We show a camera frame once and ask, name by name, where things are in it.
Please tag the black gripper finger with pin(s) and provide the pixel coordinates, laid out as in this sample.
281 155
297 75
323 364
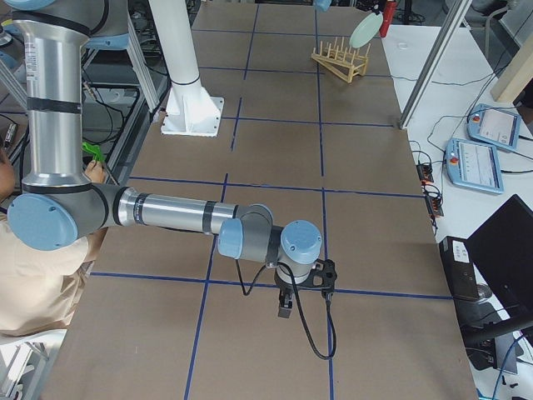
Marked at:
285 305

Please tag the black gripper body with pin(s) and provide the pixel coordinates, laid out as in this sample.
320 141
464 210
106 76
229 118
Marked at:
377 12
284 288

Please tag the light green plate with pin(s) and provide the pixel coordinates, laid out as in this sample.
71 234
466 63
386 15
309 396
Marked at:
366 30

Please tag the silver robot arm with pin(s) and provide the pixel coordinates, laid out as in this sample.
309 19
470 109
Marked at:
59 204
323 5

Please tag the wooden plate rack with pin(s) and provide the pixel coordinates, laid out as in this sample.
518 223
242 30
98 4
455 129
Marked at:
340 58

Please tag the red cylinder bottle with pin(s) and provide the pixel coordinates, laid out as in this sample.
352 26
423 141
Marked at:
388 13

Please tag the wooden beam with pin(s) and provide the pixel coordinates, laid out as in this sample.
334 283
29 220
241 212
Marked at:
516 76

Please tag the upper teach pendant tablet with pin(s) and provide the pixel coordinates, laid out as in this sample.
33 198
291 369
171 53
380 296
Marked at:
495 126

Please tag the teach pendant tablet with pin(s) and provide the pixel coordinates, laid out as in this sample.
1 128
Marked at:
474 165
495 126

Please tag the orange black usb hub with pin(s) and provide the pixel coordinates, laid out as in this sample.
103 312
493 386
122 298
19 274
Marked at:
424 171

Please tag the black computer box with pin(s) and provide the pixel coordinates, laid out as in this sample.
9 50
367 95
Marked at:
459 271

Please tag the lower teach pendant tablet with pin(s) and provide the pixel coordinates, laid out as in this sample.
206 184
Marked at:
474 165

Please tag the black laptop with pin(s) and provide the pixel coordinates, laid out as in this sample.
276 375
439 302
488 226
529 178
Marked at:
501 249

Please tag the green handheld tool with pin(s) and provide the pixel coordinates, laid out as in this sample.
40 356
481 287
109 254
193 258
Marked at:
94 150

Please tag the person in beige shirt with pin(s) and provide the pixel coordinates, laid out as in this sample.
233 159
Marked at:
40 290

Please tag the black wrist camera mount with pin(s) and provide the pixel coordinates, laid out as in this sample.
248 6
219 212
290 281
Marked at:
323 277

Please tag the aluminium frame post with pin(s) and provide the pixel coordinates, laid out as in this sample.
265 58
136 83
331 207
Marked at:
443 39

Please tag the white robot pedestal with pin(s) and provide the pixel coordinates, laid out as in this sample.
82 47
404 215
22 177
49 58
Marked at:
190 109

